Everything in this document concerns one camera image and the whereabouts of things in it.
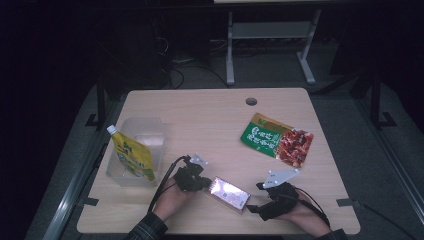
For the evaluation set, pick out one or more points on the black metal stand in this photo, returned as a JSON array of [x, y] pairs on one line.
[[376, 100], [100, 103]]

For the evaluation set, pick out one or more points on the grey table bracket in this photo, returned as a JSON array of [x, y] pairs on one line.
[[89, 201], [346, 202]]

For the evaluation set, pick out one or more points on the yellow spout pouch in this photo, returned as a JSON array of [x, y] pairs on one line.
[[135, 156]]

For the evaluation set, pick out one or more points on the aluminium rail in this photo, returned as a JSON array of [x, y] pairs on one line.
[[71, 196], [396, 166]]

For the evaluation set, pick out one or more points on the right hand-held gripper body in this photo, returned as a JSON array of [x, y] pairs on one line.
[[280, 200]]

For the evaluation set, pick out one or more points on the green and red sauce packet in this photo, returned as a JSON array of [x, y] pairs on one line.
[[276, 140]]

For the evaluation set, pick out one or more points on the person's right hand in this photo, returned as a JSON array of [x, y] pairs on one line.
[[310, 216]]

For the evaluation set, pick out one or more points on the clear plastic container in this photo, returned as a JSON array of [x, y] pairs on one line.
[[156, 146]]

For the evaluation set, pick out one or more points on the pink packet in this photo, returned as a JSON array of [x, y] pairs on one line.
[[230, 194]]

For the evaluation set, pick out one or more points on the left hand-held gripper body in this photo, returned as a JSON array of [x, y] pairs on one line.
[[188, 178]]

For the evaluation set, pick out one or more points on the person's left hand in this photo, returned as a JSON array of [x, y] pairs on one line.
[[171, 200]]

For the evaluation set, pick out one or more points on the white metal desk frame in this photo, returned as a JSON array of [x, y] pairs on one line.
[[266, 30]]

